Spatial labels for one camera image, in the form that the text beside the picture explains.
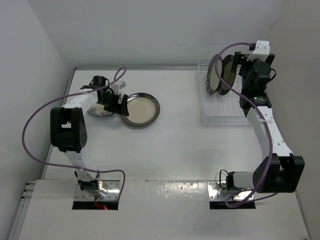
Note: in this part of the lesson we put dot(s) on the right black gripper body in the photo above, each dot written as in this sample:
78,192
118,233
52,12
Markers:
246,66

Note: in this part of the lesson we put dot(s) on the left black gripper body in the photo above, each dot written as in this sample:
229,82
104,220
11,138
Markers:
110,101

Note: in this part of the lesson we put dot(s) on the striped dark rim plate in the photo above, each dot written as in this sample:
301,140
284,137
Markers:
226,74

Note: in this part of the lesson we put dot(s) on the silver rim plate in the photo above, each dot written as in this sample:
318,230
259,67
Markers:
143,109
212,79

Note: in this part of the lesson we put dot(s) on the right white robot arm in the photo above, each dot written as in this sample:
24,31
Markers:
280,170

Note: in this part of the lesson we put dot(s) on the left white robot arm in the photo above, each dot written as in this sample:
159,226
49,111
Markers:
68,130

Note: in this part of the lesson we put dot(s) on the blue floral plate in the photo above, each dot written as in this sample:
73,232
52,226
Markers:
97,110

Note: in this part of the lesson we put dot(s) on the silver rim plate on table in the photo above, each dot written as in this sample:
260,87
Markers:
143,109

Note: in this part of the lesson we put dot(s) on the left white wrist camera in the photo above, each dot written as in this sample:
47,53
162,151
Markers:
118,86

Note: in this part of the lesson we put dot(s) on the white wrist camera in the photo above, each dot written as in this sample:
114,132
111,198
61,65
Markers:
261,51
118,86

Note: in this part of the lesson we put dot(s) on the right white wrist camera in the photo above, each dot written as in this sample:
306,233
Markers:
261,51

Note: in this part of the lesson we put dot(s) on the white wire dish rack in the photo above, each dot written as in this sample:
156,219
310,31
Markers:
221,111

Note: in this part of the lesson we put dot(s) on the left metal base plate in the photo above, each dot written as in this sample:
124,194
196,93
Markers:
110,191

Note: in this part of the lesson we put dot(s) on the metal base plate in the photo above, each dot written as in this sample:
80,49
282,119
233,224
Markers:
110,191
217,192

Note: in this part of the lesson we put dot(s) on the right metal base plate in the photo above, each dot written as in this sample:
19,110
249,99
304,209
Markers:
217,192

